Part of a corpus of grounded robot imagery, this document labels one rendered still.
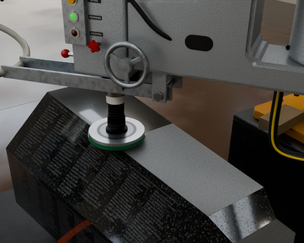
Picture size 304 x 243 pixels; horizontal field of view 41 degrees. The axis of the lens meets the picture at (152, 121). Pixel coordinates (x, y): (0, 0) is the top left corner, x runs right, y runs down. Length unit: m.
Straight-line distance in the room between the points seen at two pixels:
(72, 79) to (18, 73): 0.23
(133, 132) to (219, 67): 0.48
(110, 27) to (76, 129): 0.60
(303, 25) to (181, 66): 0.36
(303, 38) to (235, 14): 0.19
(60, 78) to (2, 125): 2.10
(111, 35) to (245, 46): 0.41
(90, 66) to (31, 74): 0.30
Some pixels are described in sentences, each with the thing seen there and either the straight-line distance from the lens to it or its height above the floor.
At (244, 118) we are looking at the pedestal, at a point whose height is 0.74.
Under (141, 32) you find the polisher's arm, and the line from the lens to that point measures 1.23.
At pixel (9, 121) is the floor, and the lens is 3.60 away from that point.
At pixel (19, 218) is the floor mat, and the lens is 2.51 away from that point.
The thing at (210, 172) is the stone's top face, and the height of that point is 0.82.
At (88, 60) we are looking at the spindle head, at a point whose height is 1.18.
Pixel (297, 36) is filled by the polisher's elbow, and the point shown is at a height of 1.32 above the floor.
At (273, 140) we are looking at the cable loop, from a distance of 1.34.
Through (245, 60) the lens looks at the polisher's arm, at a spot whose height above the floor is 1.25.
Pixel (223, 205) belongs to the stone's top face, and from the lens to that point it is 1.26.
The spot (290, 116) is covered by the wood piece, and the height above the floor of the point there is 0.83.
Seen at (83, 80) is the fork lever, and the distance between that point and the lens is 1.44.
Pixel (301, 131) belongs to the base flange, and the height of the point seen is 0.78.
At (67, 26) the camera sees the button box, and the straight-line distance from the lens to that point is 1.32.
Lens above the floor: 1.62
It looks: 28 degrees down
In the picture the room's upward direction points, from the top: 1 degrees clockwise
